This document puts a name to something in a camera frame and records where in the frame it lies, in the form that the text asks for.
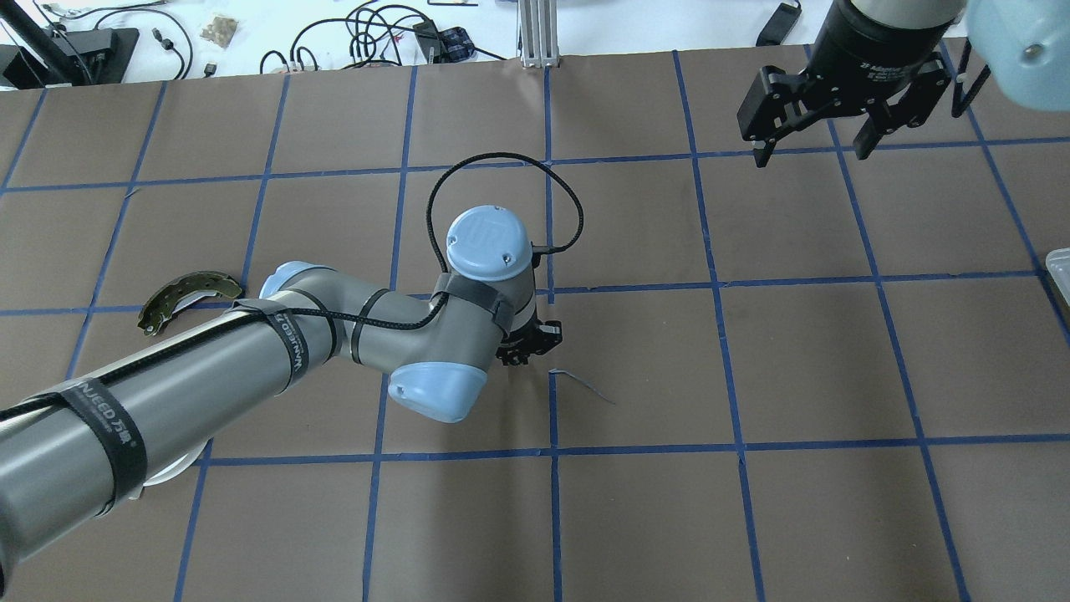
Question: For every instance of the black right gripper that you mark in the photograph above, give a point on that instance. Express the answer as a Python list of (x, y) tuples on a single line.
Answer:
[(869, 52)]

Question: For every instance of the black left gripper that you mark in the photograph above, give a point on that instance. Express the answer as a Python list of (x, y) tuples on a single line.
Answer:
[(528, 344)]

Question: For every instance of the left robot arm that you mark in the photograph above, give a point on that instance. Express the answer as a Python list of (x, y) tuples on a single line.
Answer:
[(76, 450)]

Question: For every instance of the silver ribbed metal tray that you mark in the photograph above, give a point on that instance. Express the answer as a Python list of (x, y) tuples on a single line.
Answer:
[(1057, 263)]

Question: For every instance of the black power adapter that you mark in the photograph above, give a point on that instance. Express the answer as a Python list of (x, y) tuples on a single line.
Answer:
[(781, 22)]

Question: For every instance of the olive green brake shoe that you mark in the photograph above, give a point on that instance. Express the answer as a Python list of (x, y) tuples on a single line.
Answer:
[(181, 293)]

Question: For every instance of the small bag of parts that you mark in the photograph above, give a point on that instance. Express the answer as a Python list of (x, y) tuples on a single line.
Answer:
[(220, 30)]

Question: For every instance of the right aluminium frame post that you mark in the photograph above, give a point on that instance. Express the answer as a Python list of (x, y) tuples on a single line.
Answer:
[(538, 34)]

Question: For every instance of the white curved plastic bracket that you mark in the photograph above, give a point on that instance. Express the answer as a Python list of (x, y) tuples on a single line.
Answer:
[(177, 467)]

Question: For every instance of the black camera stand base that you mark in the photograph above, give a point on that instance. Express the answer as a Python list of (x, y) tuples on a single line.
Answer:
[(39, 56)]

